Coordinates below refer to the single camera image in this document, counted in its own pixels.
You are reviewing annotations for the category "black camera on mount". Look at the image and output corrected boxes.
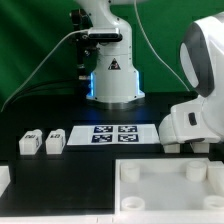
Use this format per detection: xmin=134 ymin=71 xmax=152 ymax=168
xmin=87 ymin=28 xmax=122 ymax=42

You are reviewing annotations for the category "grey camera cable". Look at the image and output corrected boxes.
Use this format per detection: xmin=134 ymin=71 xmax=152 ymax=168
xmin=0 ymin=29 xmax=90 ymax=113

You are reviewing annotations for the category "white sheet with tags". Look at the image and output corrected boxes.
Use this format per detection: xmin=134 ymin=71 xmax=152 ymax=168
xmin=68 ymin=124 xmax=160 ymax=146

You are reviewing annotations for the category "white obstacle fence bar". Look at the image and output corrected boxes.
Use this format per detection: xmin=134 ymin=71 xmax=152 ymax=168
xmin=0 ymin=166 xmax=10 ymax=197

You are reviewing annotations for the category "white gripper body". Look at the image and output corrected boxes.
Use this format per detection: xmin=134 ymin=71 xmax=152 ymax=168
xmin=159 ymin=96 xmax=224 ymax=145

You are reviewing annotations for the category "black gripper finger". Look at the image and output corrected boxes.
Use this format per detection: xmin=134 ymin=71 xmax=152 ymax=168
xmin=191 ymin=142 xmax=210 ymax=153
xmin=163 ymin=144 xmax=180 ymax=153

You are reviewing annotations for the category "thin white cable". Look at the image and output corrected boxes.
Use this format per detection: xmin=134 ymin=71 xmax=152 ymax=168
xmin=133 ymin=0 xmax=192 ymax=92

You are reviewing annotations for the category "white square table top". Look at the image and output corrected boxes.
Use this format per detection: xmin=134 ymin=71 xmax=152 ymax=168
xmin=115 ymin=158 xmax=224 ymax=214

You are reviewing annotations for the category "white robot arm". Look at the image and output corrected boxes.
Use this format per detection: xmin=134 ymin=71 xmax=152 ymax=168
xmin=75 ymin=0 xmax=224 ymax=152

